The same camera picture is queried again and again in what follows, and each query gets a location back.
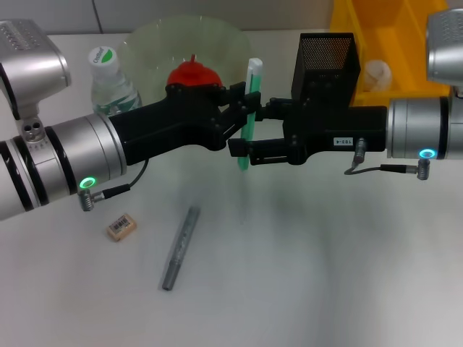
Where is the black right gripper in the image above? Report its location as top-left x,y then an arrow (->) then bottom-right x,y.
227,96 -> 388,168

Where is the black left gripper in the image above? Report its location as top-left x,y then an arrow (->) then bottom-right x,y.
107,82 -> 263,168

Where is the green pen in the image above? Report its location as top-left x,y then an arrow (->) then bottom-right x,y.
236,57 -> 264,173

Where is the orange fruit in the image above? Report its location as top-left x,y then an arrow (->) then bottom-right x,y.
166,53 -> 222,88

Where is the green label water bottle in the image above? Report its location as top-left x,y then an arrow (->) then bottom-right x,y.
88,46 -> 143,117

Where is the black mesh pen holder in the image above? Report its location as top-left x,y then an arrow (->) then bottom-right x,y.
291,33 -> 362,108

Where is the grey pen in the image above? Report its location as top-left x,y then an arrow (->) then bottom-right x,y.
161,205 -> 201,292

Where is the tan eraser with barcode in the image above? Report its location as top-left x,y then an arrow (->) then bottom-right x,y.
105,213 -> 139,244

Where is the pale green glass bowl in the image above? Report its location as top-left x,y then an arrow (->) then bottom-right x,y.
122,14 -> 251,110

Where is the yellow plastic bin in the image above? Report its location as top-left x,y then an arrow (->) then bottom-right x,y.
329,0 -> 451,108

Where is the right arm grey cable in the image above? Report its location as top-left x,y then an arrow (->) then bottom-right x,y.
342,137 -> 434,181

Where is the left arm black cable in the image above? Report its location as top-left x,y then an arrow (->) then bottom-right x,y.
79,158 -> 151,213

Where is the right wrist camera housing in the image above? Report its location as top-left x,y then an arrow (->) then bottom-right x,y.
425,9 -> 463,98

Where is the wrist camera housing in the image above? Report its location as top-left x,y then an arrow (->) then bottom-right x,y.
0,19 -> 72,146
425,9 -> 463,98

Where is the left wrist camera housing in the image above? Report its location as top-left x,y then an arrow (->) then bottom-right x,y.
0,19 -> 72,146

